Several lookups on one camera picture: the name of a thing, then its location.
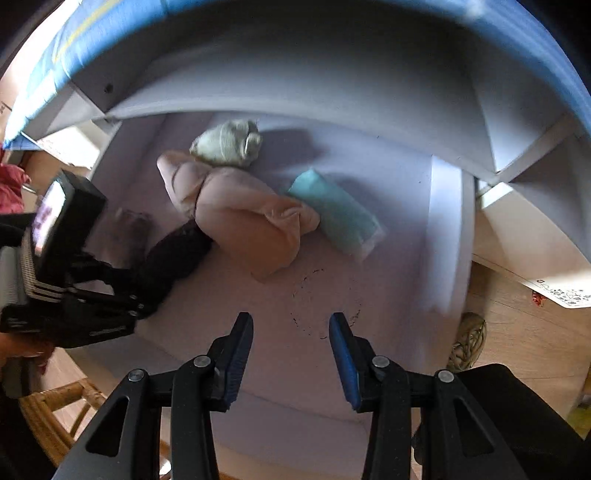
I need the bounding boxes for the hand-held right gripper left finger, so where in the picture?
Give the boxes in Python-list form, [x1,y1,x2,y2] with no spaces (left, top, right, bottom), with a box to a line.
[53,312,254,480]

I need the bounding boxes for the grey brown cloth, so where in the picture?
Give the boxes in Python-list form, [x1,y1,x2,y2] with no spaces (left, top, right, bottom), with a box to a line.
[113,209,154,268]

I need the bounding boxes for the black sock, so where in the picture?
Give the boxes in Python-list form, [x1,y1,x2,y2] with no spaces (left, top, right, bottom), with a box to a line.
[136,220,214,320]

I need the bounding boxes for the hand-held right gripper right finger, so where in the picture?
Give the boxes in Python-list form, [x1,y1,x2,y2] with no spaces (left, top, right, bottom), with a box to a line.
[329,312,529,480]

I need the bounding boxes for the white floral print cabinet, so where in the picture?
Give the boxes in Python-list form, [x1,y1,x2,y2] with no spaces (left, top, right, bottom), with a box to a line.
[34,9,591,310]

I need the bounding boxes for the teal towel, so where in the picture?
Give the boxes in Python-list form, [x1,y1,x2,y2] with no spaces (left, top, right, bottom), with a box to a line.
[287,168,387,260]

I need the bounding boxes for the rattan chair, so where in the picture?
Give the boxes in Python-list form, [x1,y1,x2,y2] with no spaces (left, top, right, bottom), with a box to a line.
[18,377,174,480]

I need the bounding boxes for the white lace-up shoe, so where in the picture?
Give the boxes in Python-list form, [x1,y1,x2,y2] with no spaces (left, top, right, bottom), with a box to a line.
[449,311,488,373]

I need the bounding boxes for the person's left hand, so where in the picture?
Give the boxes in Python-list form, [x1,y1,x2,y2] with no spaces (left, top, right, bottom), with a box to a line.
[0,332,52,370]

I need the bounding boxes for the blue plaid tablecloth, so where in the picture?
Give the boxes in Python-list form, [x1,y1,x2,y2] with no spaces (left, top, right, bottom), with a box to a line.
[2,0,591,151]

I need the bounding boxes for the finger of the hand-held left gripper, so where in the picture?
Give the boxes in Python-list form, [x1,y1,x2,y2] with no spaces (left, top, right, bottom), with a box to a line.
[74,254,148,296]
[69,286,153,321]

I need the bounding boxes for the beige cloth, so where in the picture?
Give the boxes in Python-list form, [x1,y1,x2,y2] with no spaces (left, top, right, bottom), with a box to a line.
[156,150,321,282]

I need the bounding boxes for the red cloth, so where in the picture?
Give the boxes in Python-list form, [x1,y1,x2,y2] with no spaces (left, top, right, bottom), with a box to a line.
[0,161,32,214]

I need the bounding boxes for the pale green sock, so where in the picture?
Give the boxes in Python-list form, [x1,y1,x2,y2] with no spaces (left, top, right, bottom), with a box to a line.
[189,119,264,168]

